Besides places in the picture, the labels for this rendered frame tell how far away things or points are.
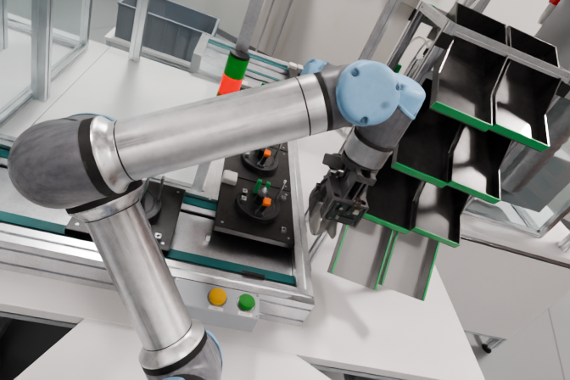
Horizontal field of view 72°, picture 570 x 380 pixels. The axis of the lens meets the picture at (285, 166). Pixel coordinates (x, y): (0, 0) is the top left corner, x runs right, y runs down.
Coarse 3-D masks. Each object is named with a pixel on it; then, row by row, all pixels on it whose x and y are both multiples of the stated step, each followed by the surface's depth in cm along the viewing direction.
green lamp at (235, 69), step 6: (228, 60) 91; (234, 60) 90; (240, 60) 90; (228, 66) 92; (234, 66) 91; (240, 66) 91; (246, 66) 92; (228, 72) 92; (234, 72) 92; (240, 72) 92; (234, 78) 93; (240, 78) 93
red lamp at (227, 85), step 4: (224, 76) 93; (224, 80) 93; (228, 80) 93; (232, 80) 93; (236, 80) 93; (240, 80) 94; (220, 84) 95; (224, 84) 94; (228, 84) 93; (232, 84) 93; (236, 84) 94; (240, 84) 95; (220, 88) 95; (224, 88) 94; (228, 88) 94; (232, 88) 94; (236, 88) 95; (220, 92) 95; (224, 92) 95; (228, 92) 95
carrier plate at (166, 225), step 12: (156, 192) 110; (168, 192) 111; (180, 192) 113; (168, 204) 108; (180, 204) 109; (72, 216) 93; (168, 216) 104; (72, 228) 91; (84, 228) 92; (156, 228) 100; (168, 228) 101; (168, 240) 98; (168, 252) 96
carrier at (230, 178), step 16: (224, 176) 123; (224, 192) 120; (240, 192) 120; (256, 192) 122; (272, 192) 129; (288, 192) 133; (224, 208) 115; (240, 208) 115; (256, 208) 117; (272, 208) 120; (288, 208) 126; (224, 224) 110; (240, 224) 112; (256, 224) 114; (272, 224) 117; (288, 224) 120; (256, 240) 112; (272, 240) 112; (288, 240) 114
